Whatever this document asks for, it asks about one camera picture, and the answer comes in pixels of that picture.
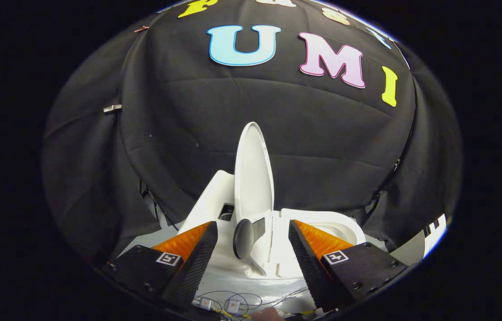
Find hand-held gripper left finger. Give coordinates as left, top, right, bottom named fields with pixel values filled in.
left=101, top=221, right=219, bottom=313

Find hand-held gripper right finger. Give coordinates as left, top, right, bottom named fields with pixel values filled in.
left=288, top=219, right=408, bottom=311

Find grey round lid handle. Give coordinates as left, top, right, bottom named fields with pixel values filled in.
left=233, top=217, right=266, bottom=260

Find white toilet seat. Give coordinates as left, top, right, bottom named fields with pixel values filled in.
left=272, top=208, right=367, bottom=278

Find white toilet bowl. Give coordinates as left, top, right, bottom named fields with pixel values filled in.
left=195, top=214, right=367, bottom=313

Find white toilet tank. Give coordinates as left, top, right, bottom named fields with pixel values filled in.
left=177, top=169, right=236, bottom=235

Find black stand legs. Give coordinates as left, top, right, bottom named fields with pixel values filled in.
left=139, top=180, right=180, bottom=231

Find black white striped panel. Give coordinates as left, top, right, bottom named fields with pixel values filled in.
left=423, top=214, right=448, bottom=243

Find black backdrop cloth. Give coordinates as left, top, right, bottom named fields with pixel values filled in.
left=41, top=0, right=463, bottom=268

